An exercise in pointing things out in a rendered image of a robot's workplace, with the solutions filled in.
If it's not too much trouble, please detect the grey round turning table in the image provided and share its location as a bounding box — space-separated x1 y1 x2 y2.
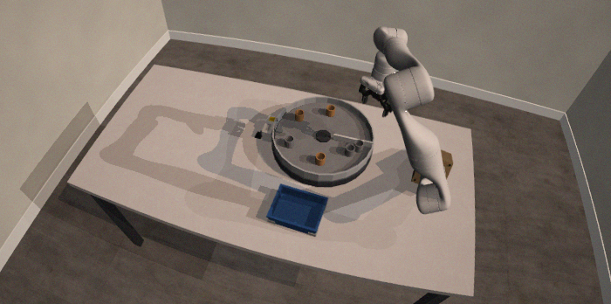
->
254 96 374 187

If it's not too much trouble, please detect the bronze bushing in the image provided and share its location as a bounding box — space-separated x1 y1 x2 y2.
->
295 109 304 122
326 105 335 117
315 152 326 166

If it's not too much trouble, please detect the dark grey metal bushing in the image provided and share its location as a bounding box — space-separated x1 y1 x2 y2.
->
354 140 364 153
285 135 294 149
345 143 355 157

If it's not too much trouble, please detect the blue square tray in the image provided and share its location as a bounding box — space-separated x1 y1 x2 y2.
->
266 184 327 237

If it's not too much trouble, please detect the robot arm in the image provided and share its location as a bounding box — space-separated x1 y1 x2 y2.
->
360 27 451 214

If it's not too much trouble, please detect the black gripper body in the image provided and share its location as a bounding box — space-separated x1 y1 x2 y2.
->
371 90 387 101

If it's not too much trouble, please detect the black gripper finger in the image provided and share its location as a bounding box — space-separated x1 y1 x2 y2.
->
377 94 393 117
359 84 374 104

